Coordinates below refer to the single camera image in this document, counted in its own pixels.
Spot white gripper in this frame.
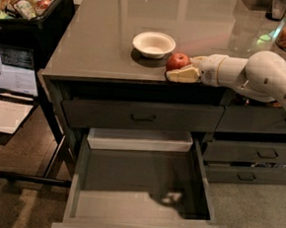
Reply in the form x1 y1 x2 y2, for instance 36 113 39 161
166 54 228 87

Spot computer monitor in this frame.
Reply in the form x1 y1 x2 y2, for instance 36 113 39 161
0 44 38 97

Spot white paper sheet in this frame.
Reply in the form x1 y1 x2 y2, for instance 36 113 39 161
0 100 33 134

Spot open grey middle drawer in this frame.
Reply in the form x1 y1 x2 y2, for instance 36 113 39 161
52 140 227 228

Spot grey bottom right drawer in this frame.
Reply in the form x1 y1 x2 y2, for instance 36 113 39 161
205 165 286 185

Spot chip bags in drawer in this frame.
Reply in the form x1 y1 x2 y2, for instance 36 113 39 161
230 94 282 108

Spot grey top left drawer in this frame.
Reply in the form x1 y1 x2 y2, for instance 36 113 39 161
61 99 224 132

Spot red apple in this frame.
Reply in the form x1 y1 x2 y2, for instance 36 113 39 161
166 52 190 71

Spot grey middle right drawer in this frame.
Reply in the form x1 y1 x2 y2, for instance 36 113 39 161
203 140 286 164

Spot clear plastic bin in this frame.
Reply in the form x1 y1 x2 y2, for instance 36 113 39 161
87 128 193 152

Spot white paper bowl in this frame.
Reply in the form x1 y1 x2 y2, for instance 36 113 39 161
133 32 177 59

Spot grey top right drawer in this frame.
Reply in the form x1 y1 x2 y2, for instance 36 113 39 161
216 106 286 134

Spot black stand base bar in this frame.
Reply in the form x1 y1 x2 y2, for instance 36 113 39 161
0 171 71 189

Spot black bin with snacks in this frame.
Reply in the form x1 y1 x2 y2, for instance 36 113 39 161
0 0 75 54

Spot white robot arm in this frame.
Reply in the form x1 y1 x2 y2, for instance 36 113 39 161
165 51 286 111

